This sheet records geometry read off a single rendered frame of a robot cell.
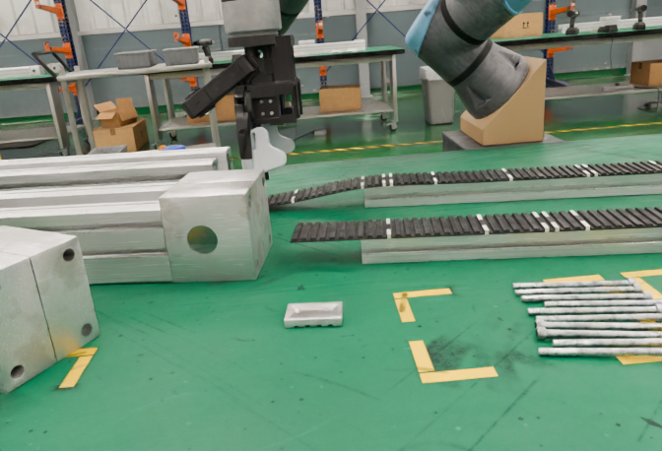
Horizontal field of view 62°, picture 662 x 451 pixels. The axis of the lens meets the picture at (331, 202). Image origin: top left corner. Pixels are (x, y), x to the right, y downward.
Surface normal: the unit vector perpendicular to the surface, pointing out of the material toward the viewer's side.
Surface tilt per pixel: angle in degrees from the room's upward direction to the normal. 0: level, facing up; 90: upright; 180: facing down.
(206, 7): 90
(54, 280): 90
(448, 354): 0
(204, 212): 90
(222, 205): 90
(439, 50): 118
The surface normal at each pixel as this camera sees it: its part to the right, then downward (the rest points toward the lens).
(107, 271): -0.07, 0.31
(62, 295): 0.89, 0.07
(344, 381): -0.07, -0.95
